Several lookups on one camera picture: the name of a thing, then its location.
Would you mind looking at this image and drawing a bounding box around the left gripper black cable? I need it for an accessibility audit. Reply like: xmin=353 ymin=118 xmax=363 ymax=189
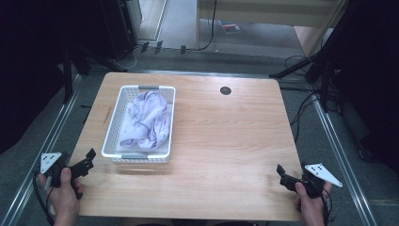
xmin=32 ymin=170 xmax=56 ymax=226

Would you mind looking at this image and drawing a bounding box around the person's left hand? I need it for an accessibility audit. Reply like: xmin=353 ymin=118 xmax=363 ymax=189
xmin=38 ymin=167 xmax=85 ymax=218

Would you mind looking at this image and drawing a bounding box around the aluminium floor rail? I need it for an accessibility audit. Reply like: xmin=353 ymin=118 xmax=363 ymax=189
xmin=0 ymin=73 xmax=84 ymax=226
xmin=309 ymin=84 xmax=379 ymax=226

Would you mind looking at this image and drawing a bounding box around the black metal stand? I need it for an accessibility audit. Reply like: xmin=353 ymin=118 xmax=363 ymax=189
xmin=61 ymin=43 xmax=129 ymax=105
xmin=268 ymin=0 xmax=361 ymax=114

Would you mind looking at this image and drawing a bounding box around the tangle of black floor cables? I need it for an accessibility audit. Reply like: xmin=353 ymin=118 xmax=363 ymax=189
xmin=279 ymin=55 xmax=342 ymax=144

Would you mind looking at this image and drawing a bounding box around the black cabinet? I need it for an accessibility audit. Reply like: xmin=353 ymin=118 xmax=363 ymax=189
xmin=99 ymin=0 xmax=143 ymax=61

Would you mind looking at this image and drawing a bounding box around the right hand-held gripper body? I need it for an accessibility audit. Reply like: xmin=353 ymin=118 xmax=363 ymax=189
xmin=290 ymin=162 xmax=343 ymax=200

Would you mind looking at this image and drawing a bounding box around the person's right hand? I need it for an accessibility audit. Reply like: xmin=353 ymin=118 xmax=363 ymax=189
xmin=293 ymin=181 xmax=333 ymax=222

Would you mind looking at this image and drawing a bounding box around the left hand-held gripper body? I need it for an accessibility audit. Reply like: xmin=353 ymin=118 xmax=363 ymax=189
xmin=40 ymin=152 xmax=85 ymax=201

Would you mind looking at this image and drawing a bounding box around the light wooden furniture frame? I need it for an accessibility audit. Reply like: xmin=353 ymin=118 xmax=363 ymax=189
xmin=195 ymin=0 xmax=350 ymax=58

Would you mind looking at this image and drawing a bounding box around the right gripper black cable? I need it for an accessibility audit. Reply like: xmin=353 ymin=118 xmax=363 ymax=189
xmin=319 ymin=186 xmax=334 ymax=226

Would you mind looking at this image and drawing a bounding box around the crumpled lavender cloth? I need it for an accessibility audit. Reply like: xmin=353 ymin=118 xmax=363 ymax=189
xmin=119 ymin=90 xmax=173 ymax=151

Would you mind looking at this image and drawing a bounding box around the magazine on floor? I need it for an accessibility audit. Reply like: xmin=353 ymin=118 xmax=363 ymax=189
xmin=219 ymin=20 xmax=242 ymax=35

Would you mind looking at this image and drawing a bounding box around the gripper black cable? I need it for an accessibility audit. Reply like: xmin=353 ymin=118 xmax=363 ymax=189
xmin=319 ymin=186 xmax=334 ymax=226
xmin=32 ymin=170 xmax=56 ymax=226

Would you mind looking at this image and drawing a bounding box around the black hanging cable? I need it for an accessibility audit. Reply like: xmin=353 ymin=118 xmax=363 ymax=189
xmin=197 ymin=0 xmax=218 ymax=52

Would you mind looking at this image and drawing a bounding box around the white floor cable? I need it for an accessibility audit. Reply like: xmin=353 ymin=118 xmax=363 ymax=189
xmin=112 ymin=43 xmax=143 ymax=71

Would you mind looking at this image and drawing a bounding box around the white perforated plastic basket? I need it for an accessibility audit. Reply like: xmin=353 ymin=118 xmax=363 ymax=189
xmin=101 ymin=84 xmax=177 ymax=165

